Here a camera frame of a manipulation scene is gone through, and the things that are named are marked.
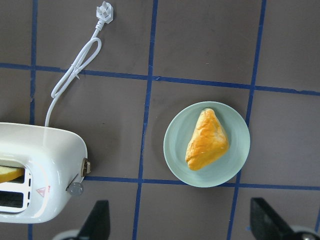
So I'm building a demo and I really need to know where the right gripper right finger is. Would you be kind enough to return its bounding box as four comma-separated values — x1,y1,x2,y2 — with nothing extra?
250,197,294,240

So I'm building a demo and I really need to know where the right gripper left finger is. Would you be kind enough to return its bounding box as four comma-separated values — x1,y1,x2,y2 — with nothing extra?
77,200,111,240

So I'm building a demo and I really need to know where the white two-slot toaster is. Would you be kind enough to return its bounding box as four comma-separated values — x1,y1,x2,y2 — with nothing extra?
0,122,90,224

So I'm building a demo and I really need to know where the yellow toast slice in toaster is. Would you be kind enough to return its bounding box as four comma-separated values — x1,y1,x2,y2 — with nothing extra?
0,166,25,183

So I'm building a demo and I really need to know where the yellow triangular bread on plate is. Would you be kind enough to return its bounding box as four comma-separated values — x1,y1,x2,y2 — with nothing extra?
185,108,230,171

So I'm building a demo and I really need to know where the pale green round plate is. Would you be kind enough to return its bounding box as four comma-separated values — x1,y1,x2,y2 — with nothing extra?
163,101,251,188

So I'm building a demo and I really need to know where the white toaster power cable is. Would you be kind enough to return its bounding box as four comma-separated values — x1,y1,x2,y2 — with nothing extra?
44,0,116,128

